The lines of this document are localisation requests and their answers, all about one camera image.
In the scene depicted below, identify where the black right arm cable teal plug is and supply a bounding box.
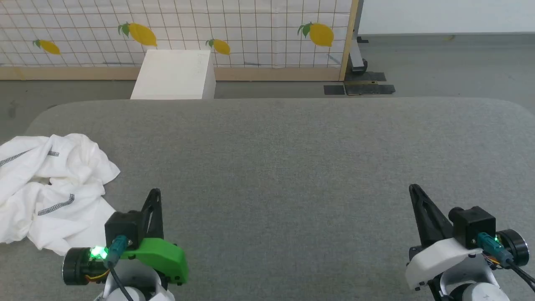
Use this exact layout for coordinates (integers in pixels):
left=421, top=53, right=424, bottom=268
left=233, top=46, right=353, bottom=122
left=477, top=233, right=535, bottom=293

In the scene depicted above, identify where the black floor mat under foot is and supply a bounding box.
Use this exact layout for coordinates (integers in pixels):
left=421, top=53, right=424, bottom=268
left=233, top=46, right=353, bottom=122
left=344, top=72, right=387, bottom=83

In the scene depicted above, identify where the long black floor mat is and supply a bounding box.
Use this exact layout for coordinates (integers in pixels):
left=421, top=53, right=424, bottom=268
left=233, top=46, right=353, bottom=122
left=345, top=84, right=396, bottom=96

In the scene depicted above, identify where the grey fabric sofa seat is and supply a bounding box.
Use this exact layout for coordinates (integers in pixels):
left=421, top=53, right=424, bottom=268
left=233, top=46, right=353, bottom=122
left=0, top=97, right=535, bottom=301

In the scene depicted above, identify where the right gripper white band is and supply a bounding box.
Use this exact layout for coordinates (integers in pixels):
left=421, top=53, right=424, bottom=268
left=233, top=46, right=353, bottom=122
left=405, top=184, right=530, bottom=291

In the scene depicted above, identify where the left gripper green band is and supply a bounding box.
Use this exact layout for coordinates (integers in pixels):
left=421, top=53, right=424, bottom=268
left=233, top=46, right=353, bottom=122
left=63, top=188, right=189, bottom=286

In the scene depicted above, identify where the white rectangular box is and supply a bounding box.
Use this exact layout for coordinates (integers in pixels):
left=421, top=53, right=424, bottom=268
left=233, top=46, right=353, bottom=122
left=130, top=49, right=217, bottom=100

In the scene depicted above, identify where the white garment with grey stitching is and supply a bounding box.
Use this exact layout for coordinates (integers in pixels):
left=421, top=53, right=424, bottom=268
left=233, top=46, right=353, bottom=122
left=0, top=134, right=121, bottom=255

